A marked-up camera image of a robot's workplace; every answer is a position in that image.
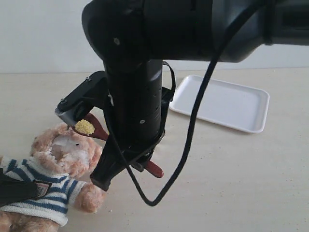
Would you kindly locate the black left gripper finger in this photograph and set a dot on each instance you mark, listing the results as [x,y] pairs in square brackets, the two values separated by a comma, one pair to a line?
[12,190]

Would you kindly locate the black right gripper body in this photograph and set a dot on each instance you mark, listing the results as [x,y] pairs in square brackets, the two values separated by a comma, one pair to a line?
[137,107]

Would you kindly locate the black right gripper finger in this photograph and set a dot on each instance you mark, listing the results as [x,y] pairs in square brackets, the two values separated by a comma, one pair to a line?
[113,161]

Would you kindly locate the beige teddy bear striped sweater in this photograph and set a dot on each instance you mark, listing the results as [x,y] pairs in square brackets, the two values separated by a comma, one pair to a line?
[58,158]

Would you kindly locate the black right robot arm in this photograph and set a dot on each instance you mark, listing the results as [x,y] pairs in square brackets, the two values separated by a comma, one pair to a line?
[134,37]

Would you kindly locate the white rectangular plastic tray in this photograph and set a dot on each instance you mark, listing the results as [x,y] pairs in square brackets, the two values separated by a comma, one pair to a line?
[227,104]

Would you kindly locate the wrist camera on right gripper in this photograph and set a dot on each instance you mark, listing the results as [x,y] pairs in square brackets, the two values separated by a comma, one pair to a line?
[92,92]

